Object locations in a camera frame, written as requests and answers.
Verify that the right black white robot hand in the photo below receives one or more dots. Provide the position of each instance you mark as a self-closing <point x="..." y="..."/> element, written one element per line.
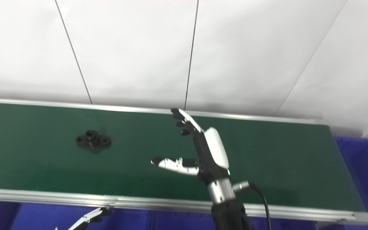
<point x="211" y="153"/>

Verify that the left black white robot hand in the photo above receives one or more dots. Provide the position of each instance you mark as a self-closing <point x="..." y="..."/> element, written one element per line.
<point x="88" y="219"/>

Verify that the black flanged metal part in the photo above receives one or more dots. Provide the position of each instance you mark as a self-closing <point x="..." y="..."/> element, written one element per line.
<point x="93" y="140"/>

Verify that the blue plastic bin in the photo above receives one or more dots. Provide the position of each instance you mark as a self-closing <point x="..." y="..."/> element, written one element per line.
<point x="184" y="222"/>
<point x="366" y="179"/>
<point x="27" y="217"/>

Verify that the green conveyor belt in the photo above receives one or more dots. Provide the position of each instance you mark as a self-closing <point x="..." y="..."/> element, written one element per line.
<point x="283" y="159"/>

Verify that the aluminium conveyor side rail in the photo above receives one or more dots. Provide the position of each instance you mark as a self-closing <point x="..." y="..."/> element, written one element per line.
<point x="155" y="203"/>
<point x="123" y="108"/>

